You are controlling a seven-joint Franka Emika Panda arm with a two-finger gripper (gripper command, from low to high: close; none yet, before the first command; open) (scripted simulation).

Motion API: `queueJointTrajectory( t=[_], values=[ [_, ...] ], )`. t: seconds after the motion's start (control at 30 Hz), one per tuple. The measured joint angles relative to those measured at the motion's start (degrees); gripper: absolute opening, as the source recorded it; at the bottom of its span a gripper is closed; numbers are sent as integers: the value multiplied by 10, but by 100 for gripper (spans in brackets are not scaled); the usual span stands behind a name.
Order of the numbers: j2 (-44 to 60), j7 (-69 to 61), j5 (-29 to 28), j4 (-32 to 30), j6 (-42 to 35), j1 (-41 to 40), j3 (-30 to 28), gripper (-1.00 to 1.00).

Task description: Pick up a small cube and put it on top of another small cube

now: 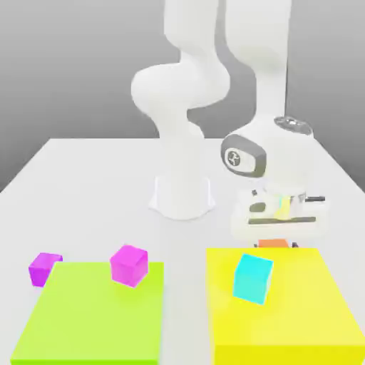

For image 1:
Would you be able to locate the small cyan cube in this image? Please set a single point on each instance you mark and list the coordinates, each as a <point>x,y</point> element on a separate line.
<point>252,279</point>

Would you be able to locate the small orange cube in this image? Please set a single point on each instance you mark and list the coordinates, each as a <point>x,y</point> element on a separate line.
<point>273,243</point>

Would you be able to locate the small magenta cube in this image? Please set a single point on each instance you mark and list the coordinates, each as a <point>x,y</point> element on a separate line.
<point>129,266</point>
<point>41,269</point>

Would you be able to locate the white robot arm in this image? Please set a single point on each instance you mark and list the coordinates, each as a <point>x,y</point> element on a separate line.
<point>182,94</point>

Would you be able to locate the large lime green box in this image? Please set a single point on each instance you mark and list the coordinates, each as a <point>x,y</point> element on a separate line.
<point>94,316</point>

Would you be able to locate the large yellow box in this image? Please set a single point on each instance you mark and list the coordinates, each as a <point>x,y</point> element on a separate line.
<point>282,310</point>

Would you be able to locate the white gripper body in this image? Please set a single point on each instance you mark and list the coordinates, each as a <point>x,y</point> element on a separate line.
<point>302,229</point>

